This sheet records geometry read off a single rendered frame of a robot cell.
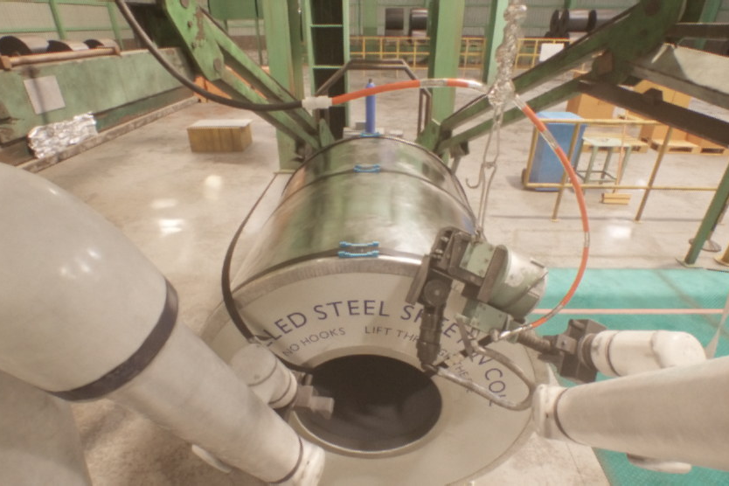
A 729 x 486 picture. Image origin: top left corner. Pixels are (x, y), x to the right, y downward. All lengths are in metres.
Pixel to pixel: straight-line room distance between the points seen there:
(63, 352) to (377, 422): 1.46
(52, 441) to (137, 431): 2.08
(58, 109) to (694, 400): 0.99
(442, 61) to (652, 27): 4.16
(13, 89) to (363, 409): 1.46
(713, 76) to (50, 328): 1.37
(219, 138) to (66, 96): 6.28
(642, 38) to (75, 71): 1.49
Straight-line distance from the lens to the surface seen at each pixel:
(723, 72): 1.35
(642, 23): 1.56
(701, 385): 0.40
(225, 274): 1.20
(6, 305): 0.30
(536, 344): 1.01
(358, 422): 1.68
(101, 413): 2.78
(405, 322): 1.14
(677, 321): 3.70
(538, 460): 2.38
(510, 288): 0.90
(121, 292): 0.31
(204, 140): 7.30
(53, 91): 0.93
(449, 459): 1.67
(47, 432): 0.52
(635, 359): 0.82
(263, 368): 0.79
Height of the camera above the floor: 1.90
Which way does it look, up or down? 29 degrees down
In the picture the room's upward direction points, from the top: straight up
